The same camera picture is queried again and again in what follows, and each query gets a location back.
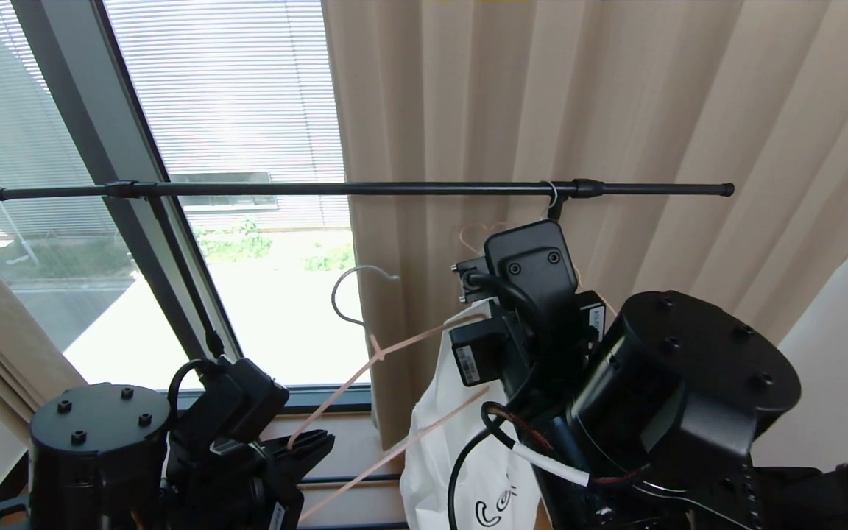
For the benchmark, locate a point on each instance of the window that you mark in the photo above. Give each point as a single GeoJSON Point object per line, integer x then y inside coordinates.
{"type": "Point", "coordinates": [247, 96]}

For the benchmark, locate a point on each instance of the white garment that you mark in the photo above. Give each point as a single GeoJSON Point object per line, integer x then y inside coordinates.
{"type": "Point", "coordinates": [431, 442]}

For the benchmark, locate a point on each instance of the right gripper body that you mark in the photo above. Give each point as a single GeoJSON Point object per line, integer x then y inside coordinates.
{"type": "Point", "coordinates": [472, 357]}

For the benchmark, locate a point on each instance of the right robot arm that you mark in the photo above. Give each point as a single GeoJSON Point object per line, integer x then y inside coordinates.
{"type": "Point", "coordinates": [689, 383]}

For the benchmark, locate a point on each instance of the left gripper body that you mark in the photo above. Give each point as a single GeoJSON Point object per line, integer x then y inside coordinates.
{"type": "Point", "coordinates": [247, 493]}

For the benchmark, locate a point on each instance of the black clothes rack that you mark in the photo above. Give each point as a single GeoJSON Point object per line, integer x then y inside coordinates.
{"type": "Point", "coordinates": [321, 188]}

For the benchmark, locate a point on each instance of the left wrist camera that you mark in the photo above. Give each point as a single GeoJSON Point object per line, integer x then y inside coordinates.
{"type": "Point", "coordinates": [240, 405]}

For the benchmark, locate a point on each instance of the pink clothes hanger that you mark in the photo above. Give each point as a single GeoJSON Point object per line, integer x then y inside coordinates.
{"type": "Point", "coordinates": [377, 350]}
{"type": "Point", "coordinates": [555, 195]}

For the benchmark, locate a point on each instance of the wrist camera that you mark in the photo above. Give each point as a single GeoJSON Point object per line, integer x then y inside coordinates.
{"type": "Point", "coordinates": [534, 272]}
{"type": "Point", "coordinates": [240, 405]}

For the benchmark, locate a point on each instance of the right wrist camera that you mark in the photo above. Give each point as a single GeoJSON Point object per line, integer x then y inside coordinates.
{"type": "Point", "coordinates": [534, 272]}

